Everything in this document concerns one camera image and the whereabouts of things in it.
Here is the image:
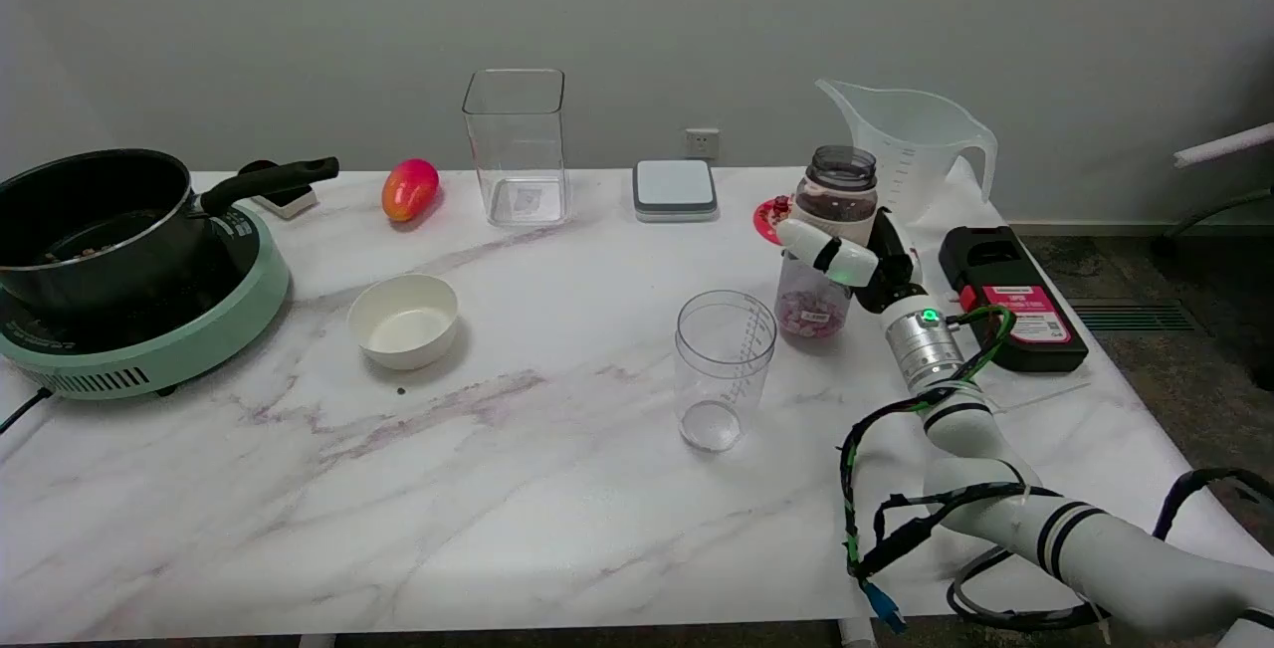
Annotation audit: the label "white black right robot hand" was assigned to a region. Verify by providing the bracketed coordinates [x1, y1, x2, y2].
[775, 211, 927, 315]

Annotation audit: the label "clear jar with brown label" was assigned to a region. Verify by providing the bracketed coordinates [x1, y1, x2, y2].
[774, 145, 880, 340]

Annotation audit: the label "pink white candy pieces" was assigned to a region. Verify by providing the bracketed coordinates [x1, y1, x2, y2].
[778, 288, 849, 338]

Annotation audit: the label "round transparent measuring cup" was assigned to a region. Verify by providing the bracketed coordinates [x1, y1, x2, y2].
[674, 290, 778, 453]

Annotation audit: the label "black device with pink label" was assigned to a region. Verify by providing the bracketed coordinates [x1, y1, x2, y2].
[938, 225, 1090, 374]

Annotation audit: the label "translucent plastic measuring jug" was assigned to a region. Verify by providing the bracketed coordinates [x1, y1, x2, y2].
[815, 79, 998, 226]

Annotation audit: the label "red jar lid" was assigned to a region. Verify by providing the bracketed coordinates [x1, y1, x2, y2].
[752, 195, 793, 247]

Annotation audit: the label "floor vent grille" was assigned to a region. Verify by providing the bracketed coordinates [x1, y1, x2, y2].
[1067, 298, 1199, 333]

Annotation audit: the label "white padded bar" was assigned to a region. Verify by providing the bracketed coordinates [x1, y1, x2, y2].
[1173, 122, 1274, 169]

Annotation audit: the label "square transparent container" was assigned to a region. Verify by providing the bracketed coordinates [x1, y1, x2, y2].
[462, 69, 572, 228]

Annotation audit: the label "red yellow mango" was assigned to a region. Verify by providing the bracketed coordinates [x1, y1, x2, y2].
[381, 158, 441, 223]

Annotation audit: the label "white ceramic bowl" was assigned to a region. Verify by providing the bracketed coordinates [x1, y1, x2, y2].
[346, 273, 461, 371]

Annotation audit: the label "white black power adapter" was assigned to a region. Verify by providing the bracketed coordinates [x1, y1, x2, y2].
[238, 160, 319, 221]

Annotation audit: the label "green induction cooker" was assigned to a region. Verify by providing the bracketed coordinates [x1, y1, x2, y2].
[0, 202, 292, 401]

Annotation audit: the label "black green robot cable bundle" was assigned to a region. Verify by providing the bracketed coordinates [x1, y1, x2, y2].
[838, 305, 1062, 634]

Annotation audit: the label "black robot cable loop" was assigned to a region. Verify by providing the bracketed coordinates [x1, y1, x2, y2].
[946, 467, 1274, 631]

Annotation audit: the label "black saucepan with handle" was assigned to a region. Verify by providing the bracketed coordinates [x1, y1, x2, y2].
[0, 148, 340, 316]

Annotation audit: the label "black cooker power cord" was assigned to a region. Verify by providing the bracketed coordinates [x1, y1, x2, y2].
[0, 387, 53, 434]

